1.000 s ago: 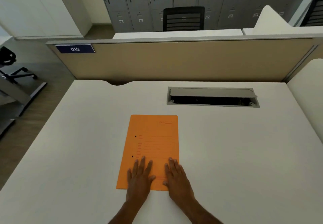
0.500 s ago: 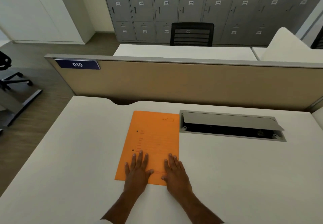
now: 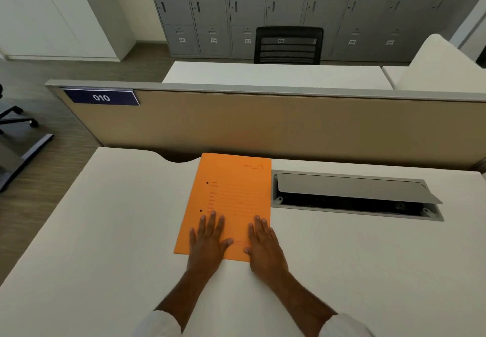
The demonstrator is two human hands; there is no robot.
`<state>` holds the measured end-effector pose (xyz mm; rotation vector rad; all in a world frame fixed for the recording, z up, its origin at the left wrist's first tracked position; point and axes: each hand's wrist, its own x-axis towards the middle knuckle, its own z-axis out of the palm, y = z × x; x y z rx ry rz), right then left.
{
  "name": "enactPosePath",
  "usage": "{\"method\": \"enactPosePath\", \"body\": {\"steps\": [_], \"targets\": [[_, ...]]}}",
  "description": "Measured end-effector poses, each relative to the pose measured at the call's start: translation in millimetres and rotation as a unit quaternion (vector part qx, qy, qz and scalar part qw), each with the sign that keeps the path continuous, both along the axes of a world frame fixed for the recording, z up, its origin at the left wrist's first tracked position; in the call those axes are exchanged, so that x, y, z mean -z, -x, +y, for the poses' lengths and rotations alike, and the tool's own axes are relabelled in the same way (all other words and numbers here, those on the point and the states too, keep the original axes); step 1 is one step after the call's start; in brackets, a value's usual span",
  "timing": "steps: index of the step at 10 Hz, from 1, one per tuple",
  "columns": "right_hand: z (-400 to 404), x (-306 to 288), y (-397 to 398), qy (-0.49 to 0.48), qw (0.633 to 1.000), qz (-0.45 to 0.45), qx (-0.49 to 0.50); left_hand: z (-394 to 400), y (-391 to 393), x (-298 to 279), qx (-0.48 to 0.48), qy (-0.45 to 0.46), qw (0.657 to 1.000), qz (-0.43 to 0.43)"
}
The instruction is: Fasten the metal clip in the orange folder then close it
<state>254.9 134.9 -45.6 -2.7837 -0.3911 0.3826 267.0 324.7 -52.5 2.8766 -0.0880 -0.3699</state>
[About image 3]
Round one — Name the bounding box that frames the person's left hand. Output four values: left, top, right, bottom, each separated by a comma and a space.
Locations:
188, 211, 234, 278

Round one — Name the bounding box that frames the person's right hand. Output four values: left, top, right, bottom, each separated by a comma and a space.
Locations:
243, 215, 289, 283

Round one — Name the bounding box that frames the person's left forearm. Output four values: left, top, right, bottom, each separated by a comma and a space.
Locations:
155, 266, 214, 331

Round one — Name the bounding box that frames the person's right forearm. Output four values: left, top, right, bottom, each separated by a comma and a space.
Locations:
261, 272, 338, 337

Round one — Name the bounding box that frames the orange paper file folder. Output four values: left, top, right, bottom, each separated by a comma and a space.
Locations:
173, 152, 272, 263

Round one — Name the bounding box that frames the white left sleeve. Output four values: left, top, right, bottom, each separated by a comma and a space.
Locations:
133, 309, 184, 337

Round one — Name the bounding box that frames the white sleeve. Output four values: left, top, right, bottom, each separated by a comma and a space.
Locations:
318, 312, 374, 337
133, 309, 184, 337

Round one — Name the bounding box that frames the beige desk partition panel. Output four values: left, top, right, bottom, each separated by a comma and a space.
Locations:
45, 79, 486, 171

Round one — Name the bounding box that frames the white right sleeve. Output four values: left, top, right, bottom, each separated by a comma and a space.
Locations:
318, 312, 374, 337

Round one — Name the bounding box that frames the blue number sign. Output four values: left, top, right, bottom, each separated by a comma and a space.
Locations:
62, 88, 140, 106

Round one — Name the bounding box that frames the black mesh office chair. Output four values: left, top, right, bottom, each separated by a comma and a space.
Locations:
253, 26, 324, 65

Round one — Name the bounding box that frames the grey metal desk foot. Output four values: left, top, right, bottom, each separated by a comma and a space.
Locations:
0, 132, 54, 193

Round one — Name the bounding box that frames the black chair wheel base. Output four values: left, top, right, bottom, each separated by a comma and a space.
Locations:
0, 84, 39, 135

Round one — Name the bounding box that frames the bank of grey lockers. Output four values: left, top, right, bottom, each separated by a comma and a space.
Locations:
144, 0, 486, 63

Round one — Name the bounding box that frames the white cabinet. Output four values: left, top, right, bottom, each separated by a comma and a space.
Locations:
0, 0, 136, 62

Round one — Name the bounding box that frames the grey desk cable box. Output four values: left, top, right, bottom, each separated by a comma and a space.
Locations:
271, 170, 445, 222

